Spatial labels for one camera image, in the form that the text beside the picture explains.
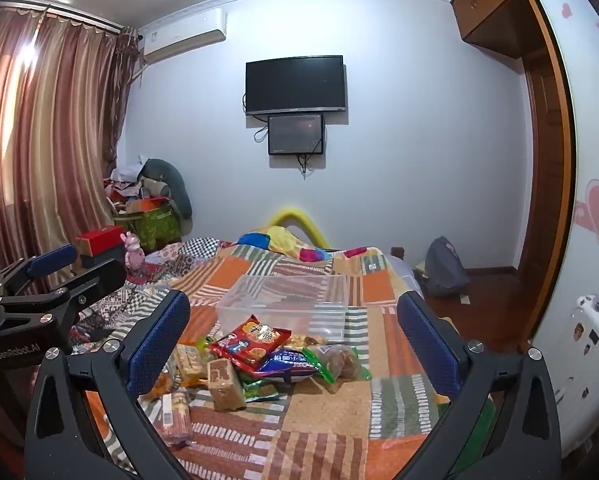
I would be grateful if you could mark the long cracker sleeve packet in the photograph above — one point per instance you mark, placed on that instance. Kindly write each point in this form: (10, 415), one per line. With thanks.
(174, 423)

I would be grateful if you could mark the red gift box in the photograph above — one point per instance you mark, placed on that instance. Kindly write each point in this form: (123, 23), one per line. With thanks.
(94, 243)

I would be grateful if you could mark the tan wafer block packet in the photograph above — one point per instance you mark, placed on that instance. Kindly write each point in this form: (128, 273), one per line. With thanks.
(225, 387)

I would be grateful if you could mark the pink plush toy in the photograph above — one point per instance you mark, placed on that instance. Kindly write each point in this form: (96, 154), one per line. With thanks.
(134, 257)

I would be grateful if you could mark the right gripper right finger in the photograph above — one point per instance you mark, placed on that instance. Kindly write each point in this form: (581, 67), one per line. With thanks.
(502, 419)

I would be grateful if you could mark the wall mounted black television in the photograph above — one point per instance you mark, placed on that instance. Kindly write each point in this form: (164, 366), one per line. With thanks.
(300, 84)

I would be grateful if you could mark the round biscuit bag green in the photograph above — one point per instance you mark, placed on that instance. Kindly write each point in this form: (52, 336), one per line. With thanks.
(336, 361)

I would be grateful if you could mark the blue chip bag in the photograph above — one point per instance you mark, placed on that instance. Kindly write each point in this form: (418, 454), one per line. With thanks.
(286, 366)

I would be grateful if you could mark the small black wall monitor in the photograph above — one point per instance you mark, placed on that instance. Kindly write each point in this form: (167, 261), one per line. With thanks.
(295, 134)

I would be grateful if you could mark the grey backpack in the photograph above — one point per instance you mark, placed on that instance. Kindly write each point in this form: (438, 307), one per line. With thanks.
(445, 274)

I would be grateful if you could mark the yellow bed headboard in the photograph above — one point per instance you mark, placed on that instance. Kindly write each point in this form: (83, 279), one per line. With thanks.
(298, 216)

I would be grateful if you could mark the clear plastic storage bin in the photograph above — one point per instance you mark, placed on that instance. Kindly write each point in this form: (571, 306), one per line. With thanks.
(314, 305)

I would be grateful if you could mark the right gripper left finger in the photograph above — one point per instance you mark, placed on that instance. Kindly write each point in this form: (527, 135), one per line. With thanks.
(62, 439)

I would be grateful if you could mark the patchwork bed quilt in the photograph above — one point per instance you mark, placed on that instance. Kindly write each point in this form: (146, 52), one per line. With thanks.
(306, 430)

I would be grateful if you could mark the yellow snack bag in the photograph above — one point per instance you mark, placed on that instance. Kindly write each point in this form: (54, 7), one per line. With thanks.
(298, 342)

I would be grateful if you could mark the red chip bag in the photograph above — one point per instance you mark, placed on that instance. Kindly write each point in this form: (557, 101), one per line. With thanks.
(250, 345)

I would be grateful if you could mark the green cardboard box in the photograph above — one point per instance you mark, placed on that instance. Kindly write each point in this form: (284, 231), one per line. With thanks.
(155, 228)

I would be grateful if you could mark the colourful blanket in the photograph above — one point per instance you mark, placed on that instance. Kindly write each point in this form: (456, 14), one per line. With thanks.
(282, 241)

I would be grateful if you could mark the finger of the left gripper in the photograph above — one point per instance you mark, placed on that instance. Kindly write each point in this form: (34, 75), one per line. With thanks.
(87, 289)
(19, 275)

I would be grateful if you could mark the white air conditioner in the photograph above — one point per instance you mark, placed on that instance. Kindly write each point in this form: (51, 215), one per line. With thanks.
(194, 31)

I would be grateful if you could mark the white appliance with stickers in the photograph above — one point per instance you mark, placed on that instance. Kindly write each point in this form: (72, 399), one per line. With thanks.
(572, 358)

